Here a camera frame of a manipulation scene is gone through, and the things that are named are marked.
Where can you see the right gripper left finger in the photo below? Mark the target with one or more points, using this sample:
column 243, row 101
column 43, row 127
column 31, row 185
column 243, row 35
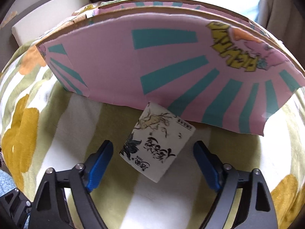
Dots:
column 50, row 208

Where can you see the white box black calligraphy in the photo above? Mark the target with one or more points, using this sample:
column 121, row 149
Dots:
column 155, row 141

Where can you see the light blue fluffy cloth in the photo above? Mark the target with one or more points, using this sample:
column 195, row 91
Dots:
column 6, row 183

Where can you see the floral striped blanket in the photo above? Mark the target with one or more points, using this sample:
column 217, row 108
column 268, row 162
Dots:
column 43, row 126

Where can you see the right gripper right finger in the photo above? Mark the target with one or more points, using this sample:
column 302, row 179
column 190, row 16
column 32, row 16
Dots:
column 256, row 208

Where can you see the brown right curtain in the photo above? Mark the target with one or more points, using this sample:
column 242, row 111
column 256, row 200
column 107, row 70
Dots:
column 283, row 19

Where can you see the pink teal cardboard box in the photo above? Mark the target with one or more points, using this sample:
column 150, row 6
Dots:
column 202, row 63

